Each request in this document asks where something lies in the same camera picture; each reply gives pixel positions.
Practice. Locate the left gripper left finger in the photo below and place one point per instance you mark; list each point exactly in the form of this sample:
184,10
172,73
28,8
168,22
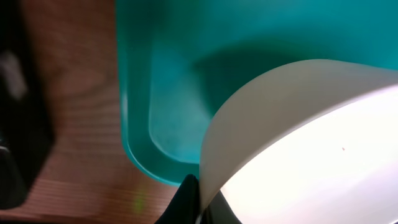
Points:
184,206

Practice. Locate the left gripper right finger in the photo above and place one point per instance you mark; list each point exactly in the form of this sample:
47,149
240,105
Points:
219,212

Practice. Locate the white bowl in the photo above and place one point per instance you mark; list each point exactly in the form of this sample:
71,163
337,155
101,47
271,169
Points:
313,141

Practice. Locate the teal serving tray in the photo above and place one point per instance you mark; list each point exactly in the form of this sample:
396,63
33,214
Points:
180,60

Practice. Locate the black plastic tray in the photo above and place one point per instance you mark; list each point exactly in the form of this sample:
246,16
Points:
26,130

